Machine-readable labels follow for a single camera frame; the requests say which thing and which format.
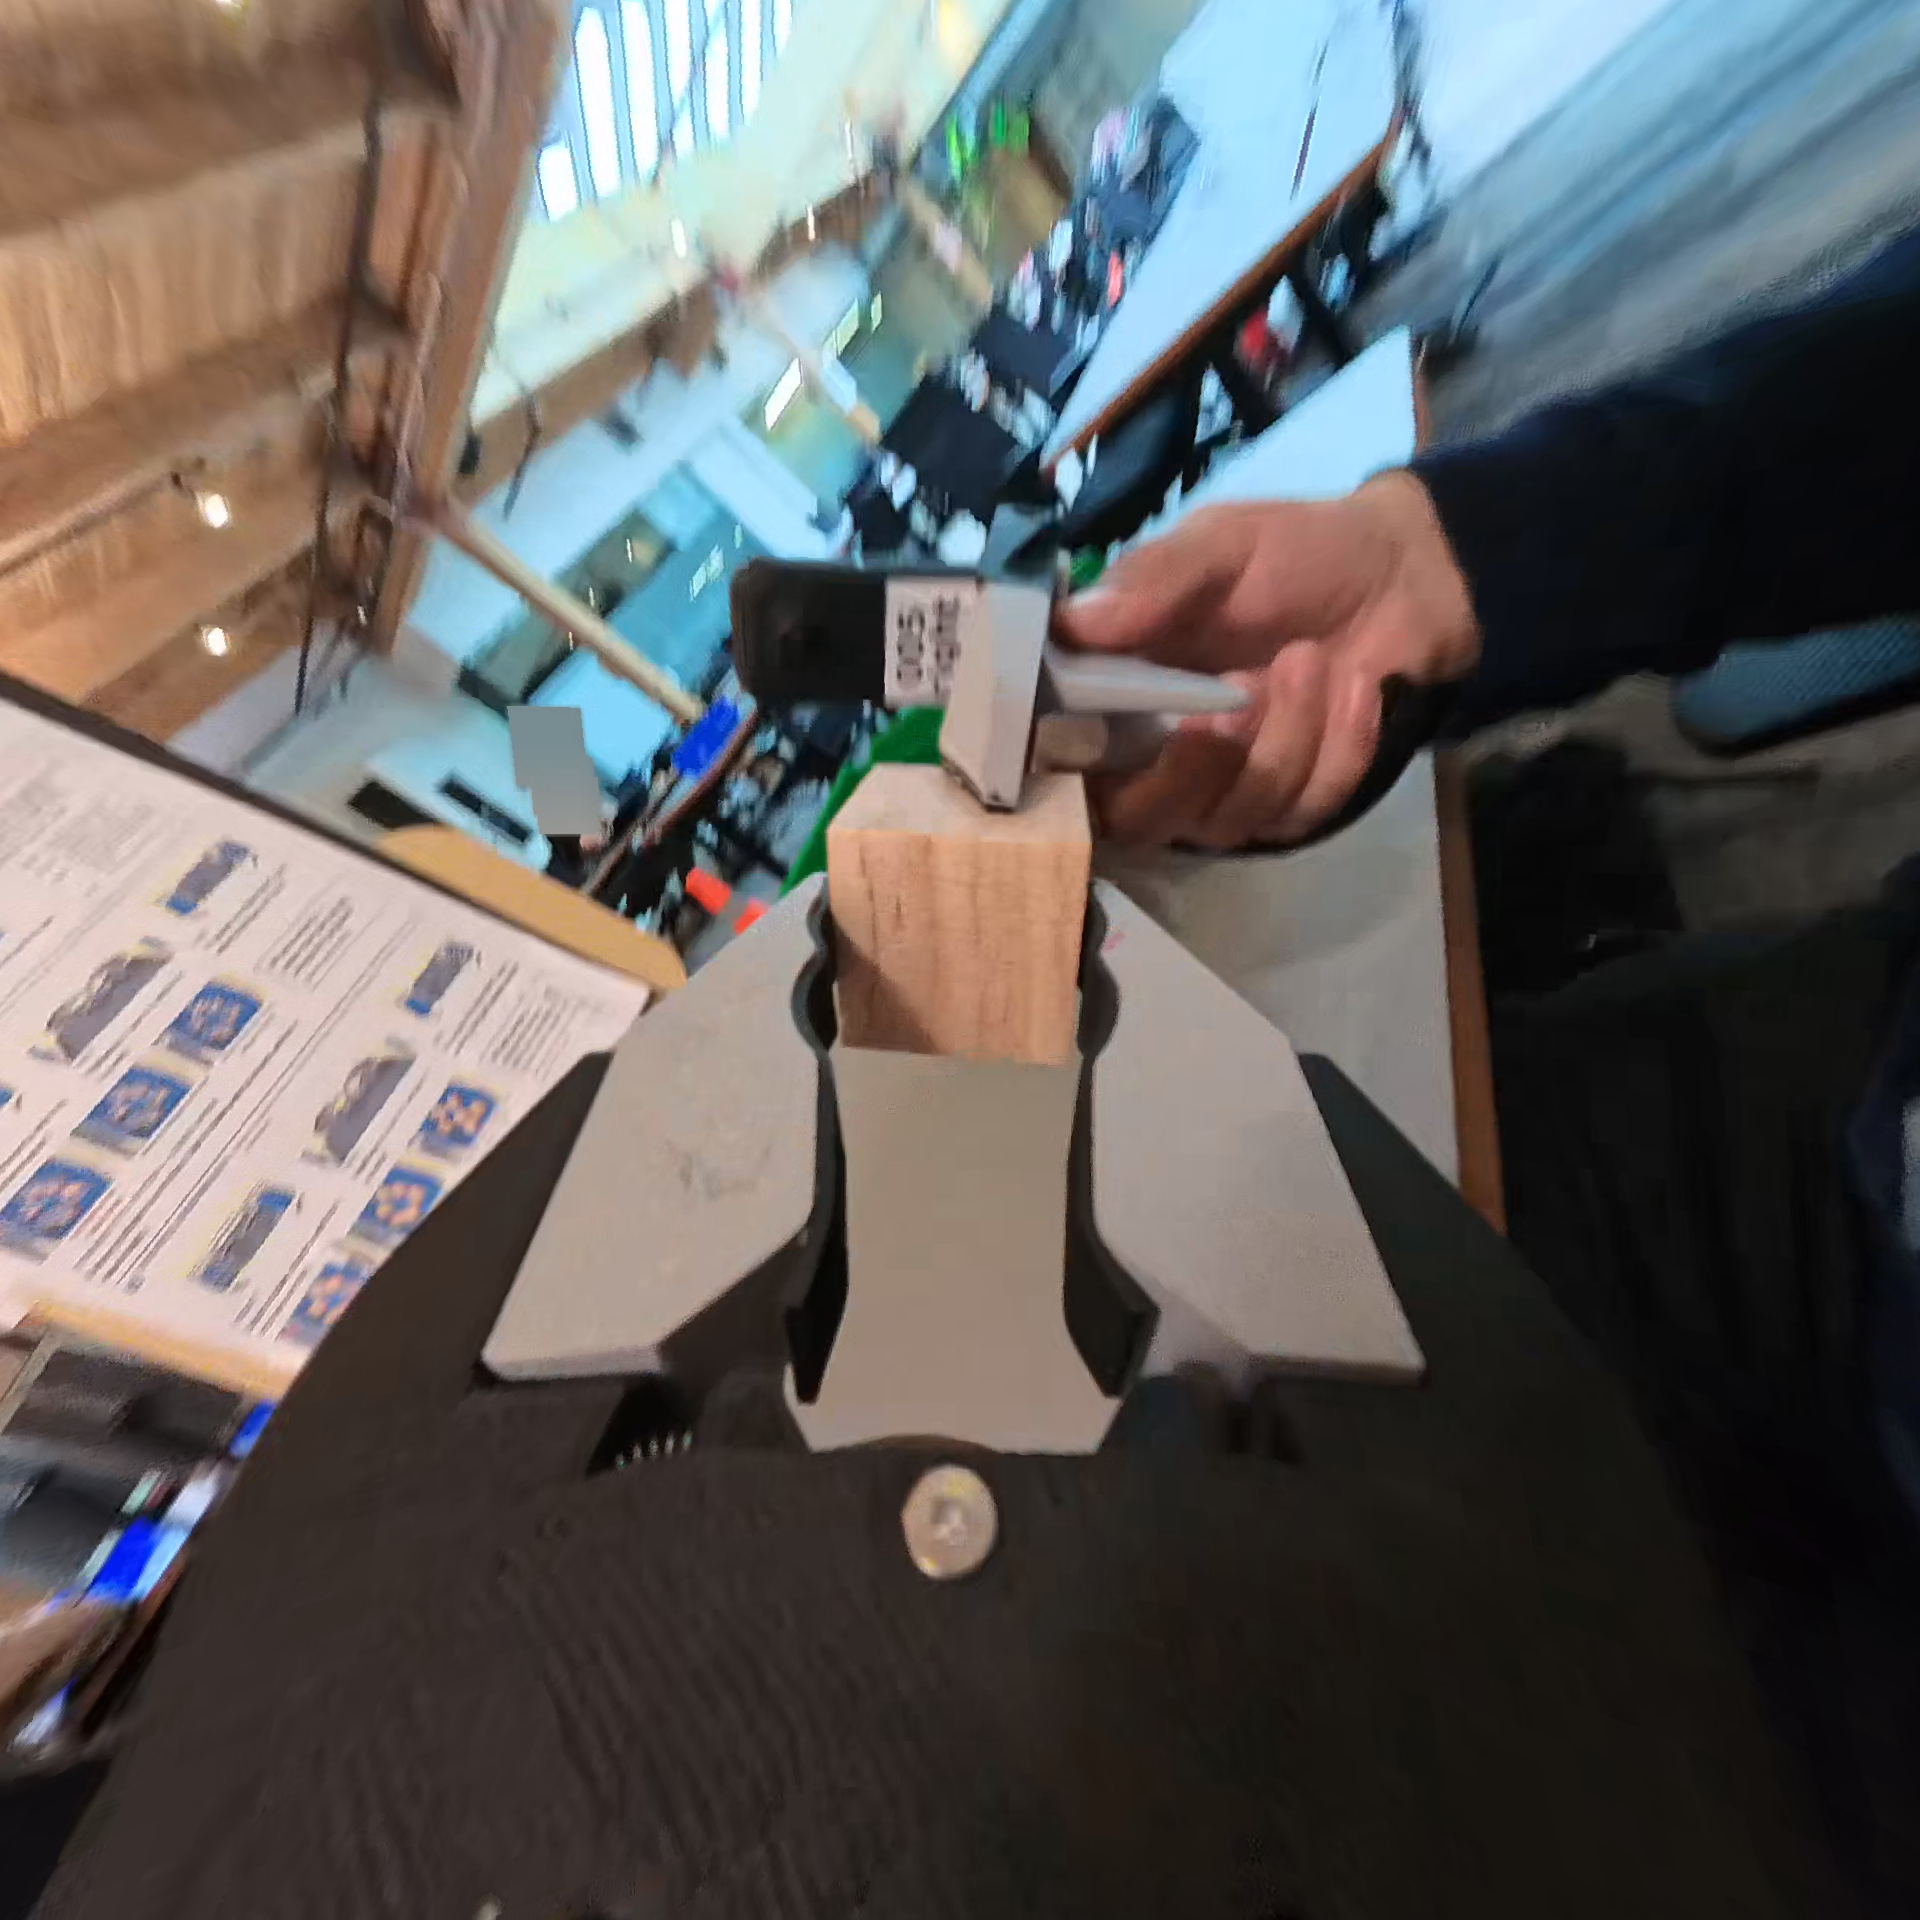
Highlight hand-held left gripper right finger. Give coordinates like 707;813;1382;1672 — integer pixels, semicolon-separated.
1063;883;1427;1396

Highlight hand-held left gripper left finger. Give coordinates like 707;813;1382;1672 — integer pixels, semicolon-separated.
479;874;847;1408

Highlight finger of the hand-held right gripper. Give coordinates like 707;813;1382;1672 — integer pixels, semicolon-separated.
938;583;1059;816

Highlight green plastic bin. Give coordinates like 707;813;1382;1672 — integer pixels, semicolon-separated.
831;703;962;821

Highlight blue striped wooden cube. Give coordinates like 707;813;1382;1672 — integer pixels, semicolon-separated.
826;765;1094;1067

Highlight person's right forearm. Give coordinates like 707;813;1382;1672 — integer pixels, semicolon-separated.
1410;240;1920;736

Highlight person's right hand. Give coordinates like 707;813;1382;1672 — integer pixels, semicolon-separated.
1048;469;1483;854

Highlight wooden display board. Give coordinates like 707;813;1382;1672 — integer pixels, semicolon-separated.
0;674;690;1398

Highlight printed instruction sheet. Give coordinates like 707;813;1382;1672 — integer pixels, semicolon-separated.
0;698;648;1359

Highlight long white desk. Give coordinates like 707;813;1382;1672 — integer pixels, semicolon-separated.
1043;0;1427;469

